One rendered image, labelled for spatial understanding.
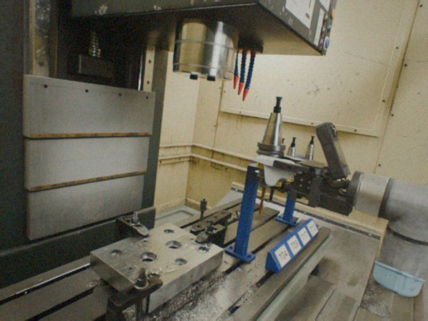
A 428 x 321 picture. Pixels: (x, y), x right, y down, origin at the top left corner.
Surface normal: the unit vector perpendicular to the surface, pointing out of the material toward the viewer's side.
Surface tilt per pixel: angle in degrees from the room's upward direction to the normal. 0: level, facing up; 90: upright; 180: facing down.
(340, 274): 24
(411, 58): 90
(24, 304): 0
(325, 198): 90
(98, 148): 90
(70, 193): 90
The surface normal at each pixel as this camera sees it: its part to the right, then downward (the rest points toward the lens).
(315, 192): -0.58, 0.09
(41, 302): 0.14, -0.97
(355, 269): -0.11, -0.85
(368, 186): -0.44, -0.38
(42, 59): 0.80, 0.23
